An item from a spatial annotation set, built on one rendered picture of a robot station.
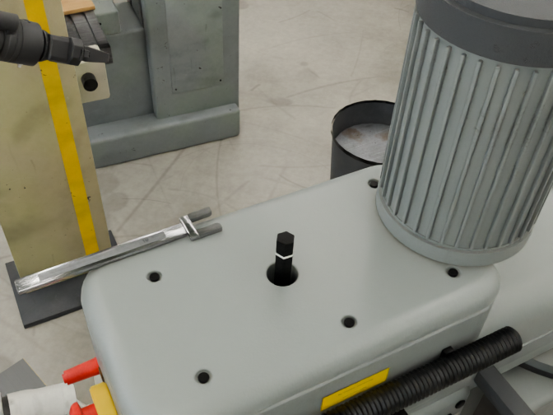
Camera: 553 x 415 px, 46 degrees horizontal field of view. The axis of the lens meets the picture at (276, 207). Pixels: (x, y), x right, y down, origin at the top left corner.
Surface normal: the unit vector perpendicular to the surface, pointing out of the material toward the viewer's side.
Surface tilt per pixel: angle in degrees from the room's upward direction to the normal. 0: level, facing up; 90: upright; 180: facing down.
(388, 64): 0
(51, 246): 90
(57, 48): 69
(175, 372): 0
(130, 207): 0
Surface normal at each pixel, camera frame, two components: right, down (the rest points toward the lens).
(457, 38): -0.75, 0.44
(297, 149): 0.04, -0.71
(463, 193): -0.35, 0.65
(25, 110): 0.46, 0.64
